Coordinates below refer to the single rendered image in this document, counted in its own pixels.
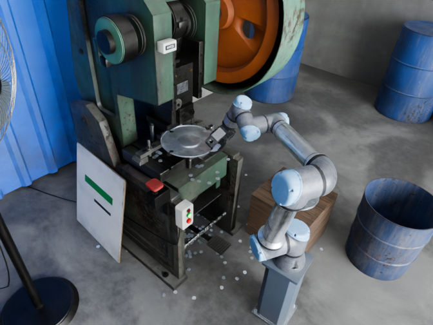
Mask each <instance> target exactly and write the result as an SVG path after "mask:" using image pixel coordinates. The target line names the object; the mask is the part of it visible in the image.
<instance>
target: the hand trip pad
mask: <svg viewBox="0 0 433 325"><path fill-rule="evenodd" d="M163 186H164V185H163V183H162V182H160V181H159V180H158V179H154V178H153V179H151V180H150V181H148V182H147V183H146V187H148V188H149V189H150V190H152V191H154V192H157V191H158V190H160V189H161V188H163Z"/></svg>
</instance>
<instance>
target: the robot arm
mask: <svg viewBox="0 0 433 325"><path fill-rule="evenodd" d="M251 106H252V101H251V100H250V98H248V97H247V96H245V95H239V96H237V97H236V99H235V100H234V101H233V103H232V105H231V107H230V108H229V110H228V111H227V112H226V115H225V117H224V119H223V121H222V125H220V126H219V127H218V128H217V129H215V131H214V130H213V131H212V133H211V134H210V136H209V137H208V138H207V139H206V144H207V145H208V146H209V147H210V150H211V151H212V152H215V151H218V150H221V149H222V148H224V147H225V146H226V141H227V140H228V139H229V138H230V139H232V138H233V137H232V136H234V134H235V133H236V132H235V129H236V128H237V127H238V128H239V130H240V133H241V134H242V137H243V138H244V140H245V141H248V142H250V141H254V140H256V139H258V138H259V136H260V134H261V133H266V132H272V134H273V135H274V136H275V137H276V138H277V139H278V140H279V141H280V142H281V143H282V144H283V145H284V146H285V147H286V148H287V149H288V150H289V151H290V152H291V153H292V155H293V156H294V157H295V158H296V159H297V160H298V161H299V162H300V163H301V164H302V166H301V167H298V168H293V169H286V170H283V171H282V172H278V173H277V174H276V175H275V176H274V177H273V180H272V182H271V186H272V188H271V192H272V195H273V198H274V200H275V203H274V206H273V209H272V210H271V212H270V215H269V217H268V220H267V222H266V224H265V225H263V226H262V227H261V228H260V229H259V231H258V233H256V234H253V235H251V236H250V238H249V242H250V246H251V249H252V252H253V254H254V256H255V257H256V259H257V260H258V261H266V260H268V259H272V258H273V262H274V264H275V265H276V267H277V268H279V269H280V270H282V271H284V272H286V273H297V272H299V271H301V270H302V269H303V267H304V265H305V253H304V251H305V248H306V246H307V242H308V240H309V235H310V230H309V227H308V226H307V225H306V223H304V222H303V221H300V220H298V219H294V216H295V215H296V212H298V211H300V210H302V209H304V207H305V205H306V204H307V202H308V201H309V200H311V199H315V198H318V197H322V196H324V195H327V194H328V193H330V192H331V191H332V190H333V188H334V187H335V185H336V181H337V173H336V168H335V166H334V165H333V163H332V161H331V160H330V159H329V158H328V157H327V156H326V155H325V154H323V153H318V152H317V151H316V150H315V149H314V148H313V147H312V146H311V145H310V144H309V143H308V142H307V141H306V140H305V139H304V138H303V137H302V136H301V135H300V134H299V133H298V132H297V131H296V130H295V129H294V128H292V127H291V126H290V125H289V118H288V117H287V114H286V113H283V112H281V113H272V114H268V115H261V116H256V117H253V116H252V114H251V112H250V109H251ZM233 132H234V133H233ZM230 139H229V140H230ZM214 146H215V147H214Z"/></svg>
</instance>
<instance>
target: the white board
mask: <svg viewBox="0 0 433 325"><path fill-rule="evenodd" d="M125 196H126V180H125V179H124V178H123V177H122V176H120V175H119V174H118V173H117V172H116V171H115V170H113V169H112V168H110V167H109V166H108V165H107V164H106V163H105V162H103V161H102V160H101V159H100V158H98V157H97V156H96V155H95V154H94V153H92V152H91V151H89V150H88V149H87V148H85V147H84V146H83V145H81V144H79V143H77V220H78V221H79V222H80V223H81V224H82V225H83V226H84V227H85V228H86V230H87V231H88V232H89V233H90V234H91V235H92V236H93V237H94V238H95V239H96V240H97V241H98V242H99V244H100V245H101V246H102V247H103V248H104V249H105V250H106V251H107V252H108V253H109V254H110V255H111V256H112V257H113V258H114V259H115V260H116V261H117V262H118V263H120V252H121V244H122V228H123V220H124V204H125Z"/></svg>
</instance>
